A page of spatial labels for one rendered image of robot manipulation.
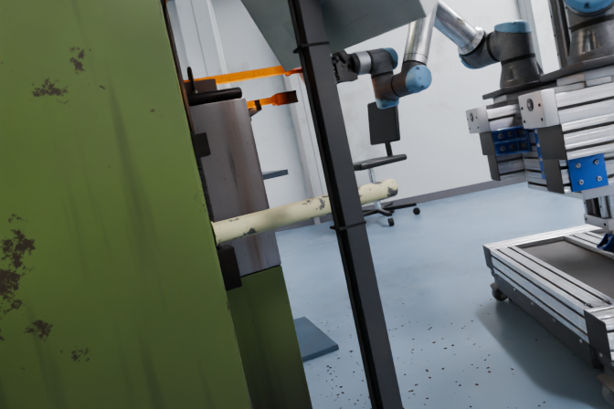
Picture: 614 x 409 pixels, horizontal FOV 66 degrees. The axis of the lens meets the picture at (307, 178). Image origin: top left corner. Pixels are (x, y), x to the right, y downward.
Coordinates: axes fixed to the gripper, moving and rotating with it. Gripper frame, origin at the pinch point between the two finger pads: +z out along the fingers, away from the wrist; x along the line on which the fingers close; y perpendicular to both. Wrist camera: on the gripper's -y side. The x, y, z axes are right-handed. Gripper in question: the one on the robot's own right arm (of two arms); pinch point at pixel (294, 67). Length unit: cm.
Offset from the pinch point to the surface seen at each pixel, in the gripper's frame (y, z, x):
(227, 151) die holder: 21.4, 29.5, -16.0
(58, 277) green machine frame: 37, 69, -44
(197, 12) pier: -124, -47, 317
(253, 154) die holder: 23.6, 23.2, -16.0
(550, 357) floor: 101, -48, -29
